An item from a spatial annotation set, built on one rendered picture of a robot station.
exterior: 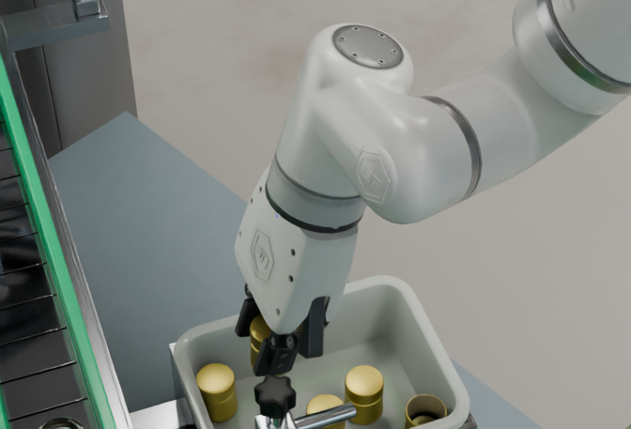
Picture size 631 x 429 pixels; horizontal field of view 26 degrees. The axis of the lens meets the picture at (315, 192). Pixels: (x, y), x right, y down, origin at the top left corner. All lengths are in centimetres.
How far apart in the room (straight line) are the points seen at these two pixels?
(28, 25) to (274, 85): 123
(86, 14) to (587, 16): 84
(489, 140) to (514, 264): 150
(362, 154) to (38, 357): 40
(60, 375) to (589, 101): 54
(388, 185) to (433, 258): 152
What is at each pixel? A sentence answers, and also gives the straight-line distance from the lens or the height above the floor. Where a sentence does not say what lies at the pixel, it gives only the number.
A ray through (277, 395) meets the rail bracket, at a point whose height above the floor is 101.
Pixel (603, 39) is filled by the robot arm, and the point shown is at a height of 132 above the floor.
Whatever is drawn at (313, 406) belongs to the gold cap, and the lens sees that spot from 119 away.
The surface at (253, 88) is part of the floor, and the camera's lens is 267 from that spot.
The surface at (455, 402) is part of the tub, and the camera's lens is 117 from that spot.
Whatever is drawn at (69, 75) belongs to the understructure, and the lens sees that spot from 182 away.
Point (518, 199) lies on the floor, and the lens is 248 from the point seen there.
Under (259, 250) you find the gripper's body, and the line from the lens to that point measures 102.
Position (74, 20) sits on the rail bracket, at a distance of 149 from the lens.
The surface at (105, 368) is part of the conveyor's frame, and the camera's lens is 114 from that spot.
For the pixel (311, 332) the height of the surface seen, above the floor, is 99.
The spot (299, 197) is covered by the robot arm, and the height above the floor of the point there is 110.
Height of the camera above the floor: 179
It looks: 47 degrees down
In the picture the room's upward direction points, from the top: straight up
